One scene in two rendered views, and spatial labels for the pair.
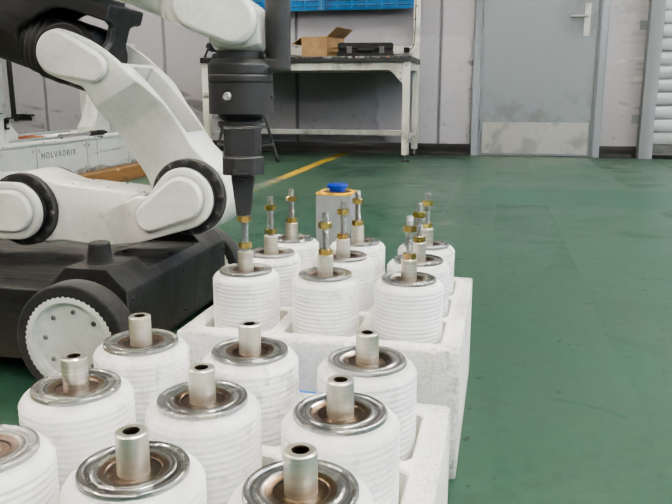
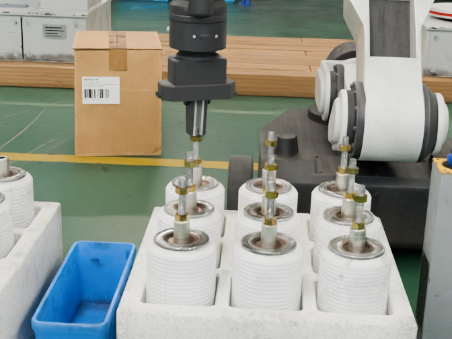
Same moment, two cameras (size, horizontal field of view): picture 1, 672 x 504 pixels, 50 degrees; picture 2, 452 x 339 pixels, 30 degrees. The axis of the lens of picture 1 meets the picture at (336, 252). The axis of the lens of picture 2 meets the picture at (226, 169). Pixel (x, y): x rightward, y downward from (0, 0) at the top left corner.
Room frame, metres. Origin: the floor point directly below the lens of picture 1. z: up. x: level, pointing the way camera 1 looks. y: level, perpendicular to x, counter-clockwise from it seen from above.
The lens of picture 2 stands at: (0.82, -1.15, 0.70)
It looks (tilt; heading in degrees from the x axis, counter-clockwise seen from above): 18 degrees down; 79
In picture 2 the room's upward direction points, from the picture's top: 2 degrees clockwise
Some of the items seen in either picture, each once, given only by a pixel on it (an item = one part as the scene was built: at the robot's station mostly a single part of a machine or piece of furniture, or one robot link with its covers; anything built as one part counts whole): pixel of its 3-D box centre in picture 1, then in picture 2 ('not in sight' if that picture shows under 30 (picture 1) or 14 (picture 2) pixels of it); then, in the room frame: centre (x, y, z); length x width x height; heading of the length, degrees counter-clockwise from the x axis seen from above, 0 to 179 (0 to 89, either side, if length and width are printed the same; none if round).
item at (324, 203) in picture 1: (336, 270); (448, 260); (1.40, 0.00, 0.16); 0.07 x 0.07 x 0.31; 77
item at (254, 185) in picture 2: (271, 253); (268, 186); (1.13, 0.10, 0.25); 0.08 x 0.08 x 0.01
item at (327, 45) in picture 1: (322, 44); not in sight; (5.88, 0.11, 0.87); 0.40 x 0.30 x 0.23; 64
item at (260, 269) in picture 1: (245, 270); (195, 183); (1.01, 0.13, 0.25); 0.08 x 0.08 x 0.01
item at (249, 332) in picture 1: (249, 339); not in sight; (0.68, 0.09, 0.26); 0.02 x 0.02 x 0.03
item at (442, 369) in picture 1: (342, 354); (264, 310); (1.10, -0.01, 0.09); 0.39 x 0.39 x 0.18; 77
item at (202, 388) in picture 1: (202, 385); not in sight; (0.56, 0.11, 0.26); 0.02 x 0.02 x 0.03
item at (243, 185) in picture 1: (243, 193); (188, 115); (1.00, 0.13, 0.37); 0.03 x 0.02 x 0.06; 99
